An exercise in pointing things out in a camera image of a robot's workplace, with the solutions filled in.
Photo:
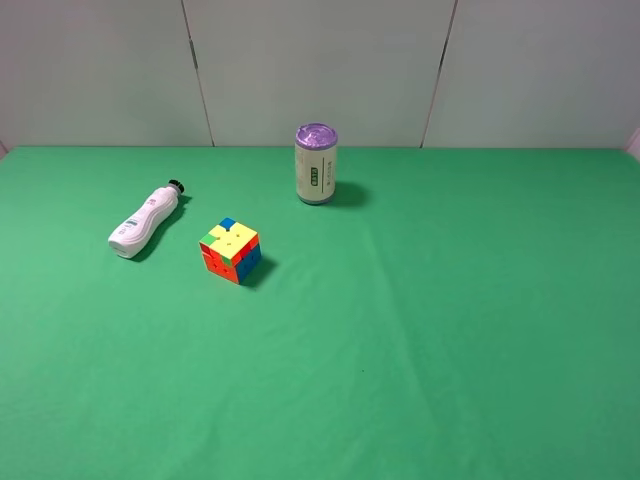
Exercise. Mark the colourful puzzle cube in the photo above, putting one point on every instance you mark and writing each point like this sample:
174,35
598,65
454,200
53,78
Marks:
231,250

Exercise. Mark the purple garbage bag roll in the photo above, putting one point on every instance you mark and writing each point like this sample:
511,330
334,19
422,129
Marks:
315,163

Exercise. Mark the white bottle with black brush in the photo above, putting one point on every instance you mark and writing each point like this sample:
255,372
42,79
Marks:
130,237

